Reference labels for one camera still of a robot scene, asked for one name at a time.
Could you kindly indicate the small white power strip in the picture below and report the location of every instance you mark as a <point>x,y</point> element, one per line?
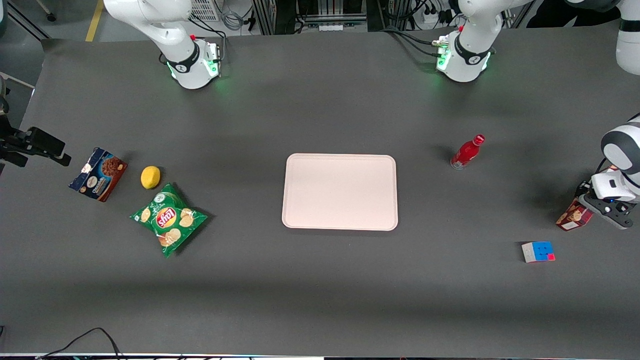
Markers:
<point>330,27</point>

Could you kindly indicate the black equipment rack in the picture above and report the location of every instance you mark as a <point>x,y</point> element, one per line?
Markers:
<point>280,15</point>

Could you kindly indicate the yellow floor tape strip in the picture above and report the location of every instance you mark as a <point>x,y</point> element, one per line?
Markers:
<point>94,20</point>

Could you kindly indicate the green chips bag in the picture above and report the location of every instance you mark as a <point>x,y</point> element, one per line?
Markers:
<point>169,220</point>

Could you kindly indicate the colourful puzzle cube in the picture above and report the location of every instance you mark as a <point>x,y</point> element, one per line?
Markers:
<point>539,251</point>

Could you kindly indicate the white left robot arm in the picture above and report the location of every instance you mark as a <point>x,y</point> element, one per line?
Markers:
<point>465,65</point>

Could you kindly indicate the white perforated vent box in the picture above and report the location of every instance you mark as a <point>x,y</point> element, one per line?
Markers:
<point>205,10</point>

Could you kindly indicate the yellow lemon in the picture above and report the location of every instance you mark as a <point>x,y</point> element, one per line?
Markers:
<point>150,177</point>

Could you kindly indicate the black chair caster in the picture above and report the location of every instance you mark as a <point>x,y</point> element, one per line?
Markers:
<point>51,17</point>

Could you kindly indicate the pale pink plastic tray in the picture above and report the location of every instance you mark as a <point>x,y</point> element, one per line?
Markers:
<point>340,192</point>

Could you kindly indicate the red soda bottle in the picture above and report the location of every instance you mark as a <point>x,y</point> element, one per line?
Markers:
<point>465,154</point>

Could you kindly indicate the blue chocolate cookie box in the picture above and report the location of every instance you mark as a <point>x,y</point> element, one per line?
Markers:
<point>100,174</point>

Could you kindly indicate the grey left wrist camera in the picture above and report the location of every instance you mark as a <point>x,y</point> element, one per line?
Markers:
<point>612,210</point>

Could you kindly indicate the red cookie box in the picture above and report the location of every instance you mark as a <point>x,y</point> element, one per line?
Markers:
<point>572,217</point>

